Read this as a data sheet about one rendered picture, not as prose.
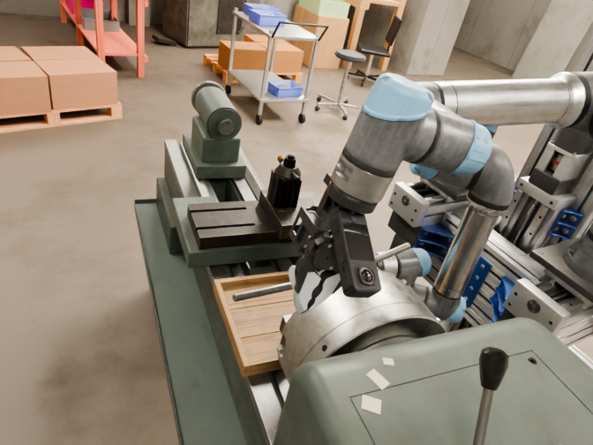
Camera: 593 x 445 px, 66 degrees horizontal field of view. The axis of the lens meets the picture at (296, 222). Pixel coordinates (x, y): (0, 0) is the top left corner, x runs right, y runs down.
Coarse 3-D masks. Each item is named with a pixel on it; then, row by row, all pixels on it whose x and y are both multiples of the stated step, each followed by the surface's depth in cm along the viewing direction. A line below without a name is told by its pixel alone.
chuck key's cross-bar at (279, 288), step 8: (400, 248) 80; (408, 248) 81; (376, 256) 79; (384, 256) 79; (264, 288) 70; (272, 288) 70; (280, 288) 70; (288, 288) 71; (232, 296) 68; (240, 296) 67; (248, 296) 68; (256, 296) 69
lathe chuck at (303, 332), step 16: (384, 272) 88; (384, 288) 84; (400, 288) 86; (320, 304) 83; (336, 304) 81; (352, 304) 80; (368, 304) 80; (384, 304) 80; (304, 320) 83; (320, 320) 81; (336, 320) 79; (288, 336) 85; (304, 336) 81; (320, 336) 79; (288, 352) 85; (304, 352) 80; (288, 368) 85
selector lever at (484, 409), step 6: (486, 390) 52; (492, 390) 52; (486, 396) 52; (492, 396) 52; (480, 402) 53; (486, 402) 52; (480, 408) 53; (486, 408) 52; (480, 414) 52; (486, 414) 52; (480, 420) 52; (486, 420) 52; (480, 426) 52; (486, 426) 52; (480, 432) 52; (474, 438) 53; (480, 438) 52; (474, 444) 53; (480, 444) 52
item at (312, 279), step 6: (294, 270) 68; (294, 276) 68; (306, 276) 64; (312, 276) 64; (318, 276) 65; (294, 282) 68; (306, 282) 64; (312, 282) 65; (318, 282) 65; (306, 288) 65; (312, 288) 66; (294, 294) 67; (300, 294) 65; (306, 294) 66; (294, 300) 68; (300, 300) 66; (306, 300) 67; (300, 306) 67; (306, 306) 68; (300, 312) 69
